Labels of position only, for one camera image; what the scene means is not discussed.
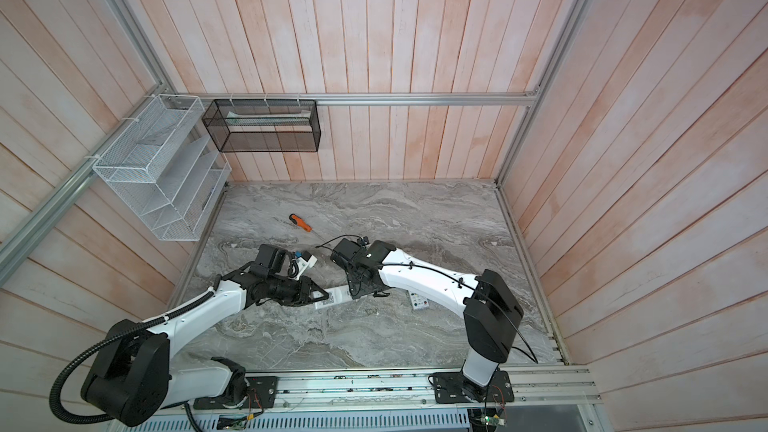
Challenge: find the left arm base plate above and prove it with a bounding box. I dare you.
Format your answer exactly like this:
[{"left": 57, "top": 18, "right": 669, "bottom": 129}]
[{"left": 193, "top": 376, "right": 279, "bottom": 411}]

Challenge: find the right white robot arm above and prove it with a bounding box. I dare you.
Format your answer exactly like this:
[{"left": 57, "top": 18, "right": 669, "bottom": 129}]
[{"left": 331, "top": 239, "right": 524, "bottom": 390}]

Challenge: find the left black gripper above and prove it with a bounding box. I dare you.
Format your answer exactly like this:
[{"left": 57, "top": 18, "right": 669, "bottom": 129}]
[{"left": 267, "top": 274, "right": 329, "bottom": 307}]

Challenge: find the aluminium frame bar back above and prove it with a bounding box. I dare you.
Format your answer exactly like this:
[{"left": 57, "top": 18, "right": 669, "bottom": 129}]
[{"left": 194, "top": 92, "right": 538, "bottom": 106}]

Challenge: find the black wire mesh basket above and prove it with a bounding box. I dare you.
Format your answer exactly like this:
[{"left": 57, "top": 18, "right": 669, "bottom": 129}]
[{"left": 202, "top": 98, "right": 322, "bottom": 153}]

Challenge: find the aluminium frame bar left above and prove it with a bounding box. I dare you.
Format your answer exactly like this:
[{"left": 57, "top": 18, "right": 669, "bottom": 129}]
[{"left": 1, "top": 84, "right": 170, "bottom": 285}]

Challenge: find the white remote control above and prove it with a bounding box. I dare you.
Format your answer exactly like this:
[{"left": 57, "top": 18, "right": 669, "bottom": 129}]
[
  {"left": 409, "top": 292, "right": 430, "bottom": 311},
  {"left": 314, "top": 286, "right": 354, "bottom": 310}
]

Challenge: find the aluminium frame bar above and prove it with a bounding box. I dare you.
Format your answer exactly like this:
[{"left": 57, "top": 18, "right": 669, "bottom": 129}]
[
  {"left": 1, "top": 84, "right": 170, "bottom": 285},
  {"left": 194, "top": 92, "right": 538, "bottom": 106}
]

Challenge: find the aluminium mounting rail front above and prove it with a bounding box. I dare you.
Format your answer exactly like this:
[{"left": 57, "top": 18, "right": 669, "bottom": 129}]
[{"left": 101, "top": 367, "right": 604, "bottom": 418}]

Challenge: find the black corrugated cable conduit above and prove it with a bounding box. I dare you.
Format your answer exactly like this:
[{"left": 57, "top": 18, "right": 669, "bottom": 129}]
[{"left": 49, "top": 290, "right": 217, "bottom": 425}]

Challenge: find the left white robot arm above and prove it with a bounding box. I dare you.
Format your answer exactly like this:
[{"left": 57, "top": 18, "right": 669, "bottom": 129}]
[{"left": 81, "top": 262, "right": 330, "bottom": 426}]

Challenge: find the white wire mesh shelf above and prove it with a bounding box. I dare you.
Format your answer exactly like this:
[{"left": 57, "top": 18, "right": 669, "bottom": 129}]
[{"left": 94, "top": 95, "right": 231, "bottom": 242}]

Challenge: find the orange handled screwdriver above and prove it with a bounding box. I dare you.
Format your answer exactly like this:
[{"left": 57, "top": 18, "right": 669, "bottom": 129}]
[{"left": 289, "top": 213, "right": 312, "bottom": 232}]

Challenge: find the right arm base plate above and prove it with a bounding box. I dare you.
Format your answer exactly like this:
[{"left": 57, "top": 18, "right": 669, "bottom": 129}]
[{"left": 428, "top": 369, "right": 514, "bottom": 405}]

